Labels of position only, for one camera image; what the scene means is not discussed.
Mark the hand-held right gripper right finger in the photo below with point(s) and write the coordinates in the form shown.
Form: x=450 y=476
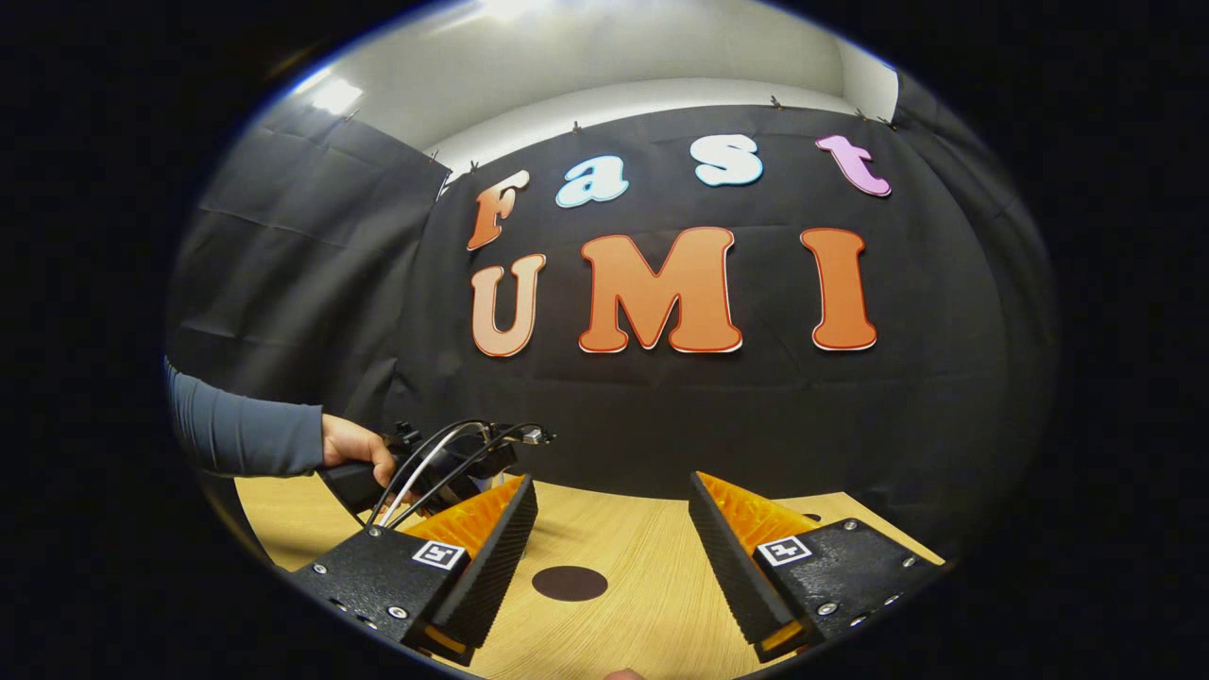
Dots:
x=737 y=567

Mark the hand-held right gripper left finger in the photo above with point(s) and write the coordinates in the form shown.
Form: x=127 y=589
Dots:
x=491 y=567

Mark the dark brown round coaster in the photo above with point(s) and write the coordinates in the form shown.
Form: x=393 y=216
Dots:
x=570 y=583

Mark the wooden desktop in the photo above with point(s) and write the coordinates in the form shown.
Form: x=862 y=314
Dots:
x=623 y=633

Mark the black backdrop cloth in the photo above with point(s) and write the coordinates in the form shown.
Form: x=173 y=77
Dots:
x=661 y=416

